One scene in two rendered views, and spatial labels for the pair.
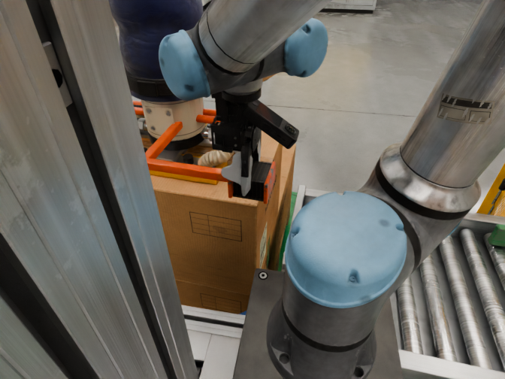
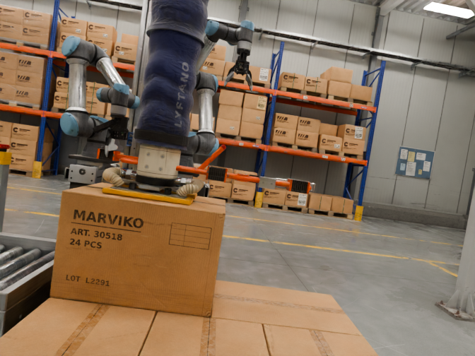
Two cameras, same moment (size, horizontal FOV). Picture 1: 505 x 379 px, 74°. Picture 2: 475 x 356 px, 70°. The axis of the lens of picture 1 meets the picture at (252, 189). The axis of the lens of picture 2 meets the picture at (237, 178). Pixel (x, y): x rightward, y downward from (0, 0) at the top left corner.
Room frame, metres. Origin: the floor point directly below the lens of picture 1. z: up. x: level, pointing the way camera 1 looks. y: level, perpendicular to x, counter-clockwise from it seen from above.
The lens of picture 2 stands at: (2.38, 0.14, 1.15)
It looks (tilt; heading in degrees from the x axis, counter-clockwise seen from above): 3 degrees down; 164
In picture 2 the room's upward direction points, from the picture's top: 8 degrees clockwise
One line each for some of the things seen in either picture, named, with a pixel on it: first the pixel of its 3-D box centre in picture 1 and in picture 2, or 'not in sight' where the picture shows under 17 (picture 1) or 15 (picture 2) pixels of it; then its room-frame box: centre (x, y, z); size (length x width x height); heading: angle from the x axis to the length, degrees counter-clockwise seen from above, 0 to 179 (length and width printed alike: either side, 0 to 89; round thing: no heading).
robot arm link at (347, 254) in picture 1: (341, 262); (97, 128); (0.24, -0.10, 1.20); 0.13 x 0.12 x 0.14; 131
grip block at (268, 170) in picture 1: (252, 179); (109, 155); (0.57, 0.00, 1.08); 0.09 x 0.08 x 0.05; 166
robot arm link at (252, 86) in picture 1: (240, 77); (119, 111); (0.57, 0.02, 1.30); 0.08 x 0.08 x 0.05
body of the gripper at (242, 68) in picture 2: not in sight; (242, 62); (0.58, 0.60, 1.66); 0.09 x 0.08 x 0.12; 170
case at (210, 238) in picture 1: (186, 198); (149, 241); (0.90, 0.23, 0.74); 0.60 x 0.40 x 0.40; 76
